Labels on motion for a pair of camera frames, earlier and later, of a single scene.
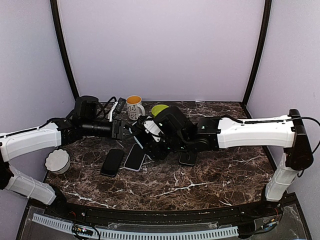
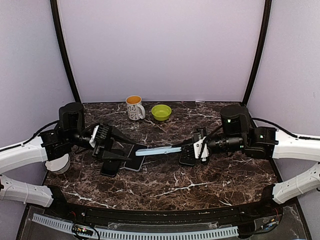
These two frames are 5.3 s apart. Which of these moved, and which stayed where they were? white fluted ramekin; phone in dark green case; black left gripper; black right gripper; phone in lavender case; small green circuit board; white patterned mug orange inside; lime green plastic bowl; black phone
Moved: black phone; black right gripper; black left gripper
Stayed: phone in dark green case; white patterned mug orange inside; small green circuit board; lime green plastic bowl; white fluted ramekin; phone in lavender case
